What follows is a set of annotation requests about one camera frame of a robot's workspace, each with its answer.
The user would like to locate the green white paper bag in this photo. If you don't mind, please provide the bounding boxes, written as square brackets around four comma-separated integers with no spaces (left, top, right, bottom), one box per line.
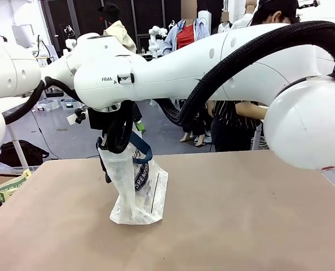
[0,168,33,203]

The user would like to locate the black left arm cable sleeve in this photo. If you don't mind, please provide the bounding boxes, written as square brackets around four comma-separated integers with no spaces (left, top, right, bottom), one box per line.
[3,75,84,125]

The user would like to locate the clear shopping bag navy handles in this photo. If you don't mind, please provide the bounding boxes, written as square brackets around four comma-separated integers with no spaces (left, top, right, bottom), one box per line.
[95,132,169,226]

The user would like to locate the black arm cable sleeve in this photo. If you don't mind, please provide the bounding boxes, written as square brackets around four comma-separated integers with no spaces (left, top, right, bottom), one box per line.
[99,19,335,155]
[3,75,84,125]

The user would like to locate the black duffel bag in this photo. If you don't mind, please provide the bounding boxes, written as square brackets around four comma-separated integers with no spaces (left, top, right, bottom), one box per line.
[0,139,50,168]

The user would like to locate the mannequin with cream hoodie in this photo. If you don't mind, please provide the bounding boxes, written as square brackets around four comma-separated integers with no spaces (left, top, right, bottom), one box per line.
[97,1,138,54]

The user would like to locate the white table with single leg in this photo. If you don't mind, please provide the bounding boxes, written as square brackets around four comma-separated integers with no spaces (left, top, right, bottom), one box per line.
[1,95,36,171]

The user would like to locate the mannequin with red shirt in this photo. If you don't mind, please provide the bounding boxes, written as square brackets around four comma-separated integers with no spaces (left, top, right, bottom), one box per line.
[162,0,214,146]

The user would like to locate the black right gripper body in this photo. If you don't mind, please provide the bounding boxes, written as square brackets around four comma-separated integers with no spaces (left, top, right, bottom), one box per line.
[87,106,121,131]

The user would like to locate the grey whiteboard panel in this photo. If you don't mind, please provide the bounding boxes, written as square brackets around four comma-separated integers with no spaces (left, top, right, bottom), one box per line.
[11,24,36,49]

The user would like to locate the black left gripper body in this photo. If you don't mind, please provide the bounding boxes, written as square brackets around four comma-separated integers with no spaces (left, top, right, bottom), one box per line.
[129,102,143,123]

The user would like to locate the clear plastic storage box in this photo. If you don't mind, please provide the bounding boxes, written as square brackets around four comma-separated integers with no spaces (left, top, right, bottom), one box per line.
[32,98,60,112]
[60,98,83,111]

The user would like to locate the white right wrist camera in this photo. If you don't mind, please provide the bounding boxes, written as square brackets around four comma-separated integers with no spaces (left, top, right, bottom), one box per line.
[67,108,87,125]

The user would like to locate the black right arm cable sleeve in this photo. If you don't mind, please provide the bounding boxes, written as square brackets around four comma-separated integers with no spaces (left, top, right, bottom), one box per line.
[99,19,335,155]

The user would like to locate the person in striped black shirt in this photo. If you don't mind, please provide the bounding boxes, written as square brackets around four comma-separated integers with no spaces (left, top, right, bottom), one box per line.
[208,0,301,153]

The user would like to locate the person's left forearm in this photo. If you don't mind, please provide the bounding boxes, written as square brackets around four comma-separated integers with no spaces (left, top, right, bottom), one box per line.
[234,100,269,120]

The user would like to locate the white side table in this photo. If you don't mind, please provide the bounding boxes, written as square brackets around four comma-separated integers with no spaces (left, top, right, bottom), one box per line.
[250,104,270,151]

